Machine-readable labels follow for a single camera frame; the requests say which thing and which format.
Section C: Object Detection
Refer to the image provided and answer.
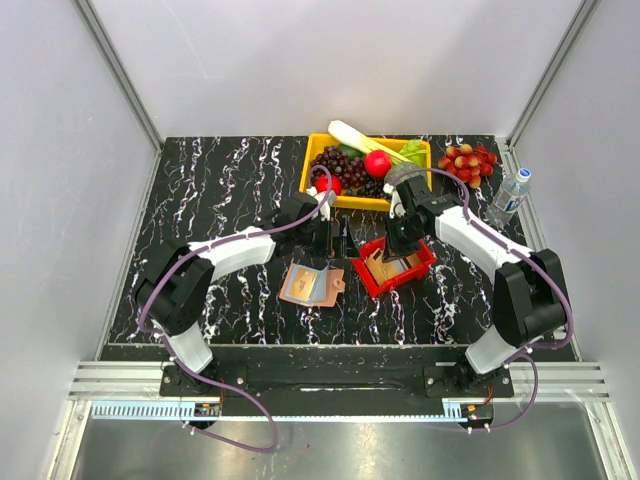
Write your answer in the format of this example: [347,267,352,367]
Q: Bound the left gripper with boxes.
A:
[295,216,360,260]

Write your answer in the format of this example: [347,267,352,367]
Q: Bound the gold striped credit card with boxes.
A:
[287,268,318,301]

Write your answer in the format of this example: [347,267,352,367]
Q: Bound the pink leather card holder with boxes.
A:
[279,263,346,308]

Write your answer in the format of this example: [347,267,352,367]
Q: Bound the red plastic bin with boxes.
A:
[351,237,436,298]

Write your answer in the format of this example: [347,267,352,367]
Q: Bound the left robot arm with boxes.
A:
[133,187,350,395]

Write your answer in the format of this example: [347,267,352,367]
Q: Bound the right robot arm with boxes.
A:
[384,169,574,396]

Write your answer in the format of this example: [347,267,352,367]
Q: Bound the gold credit card in bin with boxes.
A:
[365,249,421,286]

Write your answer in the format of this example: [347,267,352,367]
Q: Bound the dark blueberry bunch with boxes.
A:
[342,179,386,199]

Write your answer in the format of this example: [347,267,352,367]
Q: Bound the red tomato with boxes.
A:
[314,174,342,196]

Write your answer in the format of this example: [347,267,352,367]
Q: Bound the green cantaloupe melon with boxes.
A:
[384,162,425,186]

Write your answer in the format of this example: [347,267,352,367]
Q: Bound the red apple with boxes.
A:
[364,150,393,178]

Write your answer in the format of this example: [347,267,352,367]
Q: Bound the purple grape bunch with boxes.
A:
[311,145,371,191]

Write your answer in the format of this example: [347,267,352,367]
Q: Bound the green lettuce leaf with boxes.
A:
[399,139,429,167]

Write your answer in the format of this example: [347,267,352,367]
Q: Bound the red lychee bunch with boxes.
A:
[437,143,498,189]

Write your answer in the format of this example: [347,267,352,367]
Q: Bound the yellow plastic tray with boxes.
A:
[299,133,432,212]

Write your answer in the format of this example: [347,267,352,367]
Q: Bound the white leek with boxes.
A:
[328,120,409,163]

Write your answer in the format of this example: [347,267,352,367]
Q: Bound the clear water bottle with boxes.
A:
[486,168,531,229]

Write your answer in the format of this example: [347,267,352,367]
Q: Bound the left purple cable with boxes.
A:
[137,163,336,455]

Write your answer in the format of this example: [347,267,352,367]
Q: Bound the purple cable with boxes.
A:
[387,167,574,434]
[137,163,336,455]

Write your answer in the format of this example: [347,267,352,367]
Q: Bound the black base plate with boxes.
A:
[159,362,516,401]

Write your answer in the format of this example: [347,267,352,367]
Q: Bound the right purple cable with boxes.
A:
[387,167,574,434]

